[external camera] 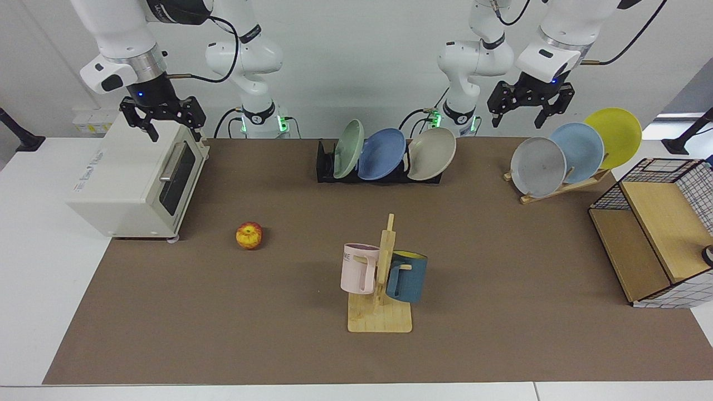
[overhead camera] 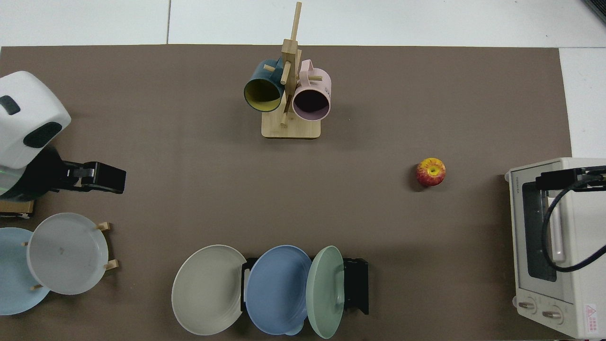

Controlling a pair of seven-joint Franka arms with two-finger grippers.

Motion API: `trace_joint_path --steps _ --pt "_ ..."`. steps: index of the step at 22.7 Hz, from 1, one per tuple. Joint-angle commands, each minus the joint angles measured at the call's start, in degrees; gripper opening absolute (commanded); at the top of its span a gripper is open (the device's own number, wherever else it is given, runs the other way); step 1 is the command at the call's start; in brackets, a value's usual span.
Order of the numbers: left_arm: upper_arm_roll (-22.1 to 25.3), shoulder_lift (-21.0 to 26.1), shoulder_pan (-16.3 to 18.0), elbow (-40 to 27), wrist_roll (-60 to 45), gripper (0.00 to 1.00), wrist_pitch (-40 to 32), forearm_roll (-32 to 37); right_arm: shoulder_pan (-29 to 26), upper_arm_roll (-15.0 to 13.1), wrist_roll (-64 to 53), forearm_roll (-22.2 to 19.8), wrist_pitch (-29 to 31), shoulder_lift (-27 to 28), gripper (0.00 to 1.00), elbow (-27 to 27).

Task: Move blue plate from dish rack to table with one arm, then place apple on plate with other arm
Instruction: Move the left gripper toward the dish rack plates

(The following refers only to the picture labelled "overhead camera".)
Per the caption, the red yellow apple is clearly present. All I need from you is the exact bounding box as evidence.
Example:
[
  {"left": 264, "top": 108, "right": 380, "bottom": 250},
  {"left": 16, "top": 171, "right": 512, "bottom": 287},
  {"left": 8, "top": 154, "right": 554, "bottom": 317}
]
[{"left": 416, "top": 157, "right": 446, "bottom": 187}]

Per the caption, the wooden plate rack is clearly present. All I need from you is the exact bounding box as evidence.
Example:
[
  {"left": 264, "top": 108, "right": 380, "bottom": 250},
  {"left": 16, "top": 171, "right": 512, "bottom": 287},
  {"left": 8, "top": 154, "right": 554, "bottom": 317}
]
[{"left": 21, "top": 222, "right": 119, "bottom": 290}]

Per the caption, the grey white plate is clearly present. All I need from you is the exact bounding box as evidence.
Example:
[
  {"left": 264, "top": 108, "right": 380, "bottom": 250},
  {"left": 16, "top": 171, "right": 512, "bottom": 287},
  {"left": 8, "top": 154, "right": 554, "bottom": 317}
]
[{"left": 27, "top": 213, "right": 109, "bottom": 296}]

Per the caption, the pale blue plate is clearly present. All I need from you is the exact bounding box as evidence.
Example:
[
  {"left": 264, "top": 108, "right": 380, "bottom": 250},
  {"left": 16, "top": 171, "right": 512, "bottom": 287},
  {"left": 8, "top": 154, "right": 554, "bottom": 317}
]
[{"left": 0, "top": 227, "right": 52, "bottom": 316}]

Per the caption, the beige plate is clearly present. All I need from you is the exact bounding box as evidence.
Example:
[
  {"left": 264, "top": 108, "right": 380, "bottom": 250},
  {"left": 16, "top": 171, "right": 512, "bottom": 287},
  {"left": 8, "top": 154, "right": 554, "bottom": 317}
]
[{"left": 171, "top": 244, "right": 249, "bottom": 336}]

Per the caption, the black dish rack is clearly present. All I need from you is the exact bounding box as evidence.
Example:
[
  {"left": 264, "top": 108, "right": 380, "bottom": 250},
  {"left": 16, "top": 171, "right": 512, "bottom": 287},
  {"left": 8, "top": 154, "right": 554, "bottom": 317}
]
[{"left": 241, "top": 257, "right": 369, "bottom": 315}]

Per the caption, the green plate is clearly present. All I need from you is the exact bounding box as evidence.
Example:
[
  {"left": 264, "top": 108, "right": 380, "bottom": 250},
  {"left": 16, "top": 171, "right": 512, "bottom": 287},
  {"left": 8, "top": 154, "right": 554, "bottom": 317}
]
[{"left": 306, "top": 245, "right": 345, "bottom": 340}]

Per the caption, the brown table cloth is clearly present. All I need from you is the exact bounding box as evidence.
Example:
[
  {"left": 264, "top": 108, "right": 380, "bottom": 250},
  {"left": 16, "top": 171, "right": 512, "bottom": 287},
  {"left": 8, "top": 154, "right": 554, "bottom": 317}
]
[{"left": 0, "top": 45, "right": 573, "bottom": 341}]

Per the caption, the pale toaster oven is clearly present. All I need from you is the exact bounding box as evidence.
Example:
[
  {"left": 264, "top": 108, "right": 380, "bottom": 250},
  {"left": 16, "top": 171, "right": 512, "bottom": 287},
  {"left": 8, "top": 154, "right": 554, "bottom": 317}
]
[{"left": 504, "top": 157, "right": 606, "bottom": 340}]

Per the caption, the dark grey corner object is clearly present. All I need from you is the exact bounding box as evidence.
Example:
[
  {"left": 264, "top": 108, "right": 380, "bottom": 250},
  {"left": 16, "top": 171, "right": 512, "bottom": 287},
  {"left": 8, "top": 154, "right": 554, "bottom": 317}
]
[{"left": 581, "top": 0, "right": 606, "bottom": 25}]

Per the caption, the dark teal cup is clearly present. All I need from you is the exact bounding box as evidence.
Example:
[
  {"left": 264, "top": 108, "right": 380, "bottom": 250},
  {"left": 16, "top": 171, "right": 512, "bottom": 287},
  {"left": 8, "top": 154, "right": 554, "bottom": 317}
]
[{"left": 243, "top": 58, "right": 286, "bottom": 113}]

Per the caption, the wooden cup stand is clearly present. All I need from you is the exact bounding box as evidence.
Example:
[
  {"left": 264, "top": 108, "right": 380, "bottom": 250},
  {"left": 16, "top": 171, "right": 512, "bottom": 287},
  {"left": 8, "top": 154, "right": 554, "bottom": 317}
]
[{"left": 261, "top": 1, "right": 322, "bottom": 139}]

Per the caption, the pink cup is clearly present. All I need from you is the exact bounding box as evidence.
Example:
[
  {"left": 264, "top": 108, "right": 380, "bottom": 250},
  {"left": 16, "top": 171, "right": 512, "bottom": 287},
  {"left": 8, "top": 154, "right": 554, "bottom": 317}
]
[{"left": 292, "top": 59, "right": 332, "bottom": 122}]

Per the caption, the toaster oven door handle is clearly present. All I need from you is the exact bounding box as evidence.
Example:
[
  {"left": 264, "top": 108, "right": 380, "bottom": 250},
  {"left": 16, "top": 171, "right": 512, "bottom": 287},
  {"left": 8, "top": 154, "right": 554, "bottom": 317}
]
[{"left": 547, "top": 193, "right": 567, "bottom": 264}]

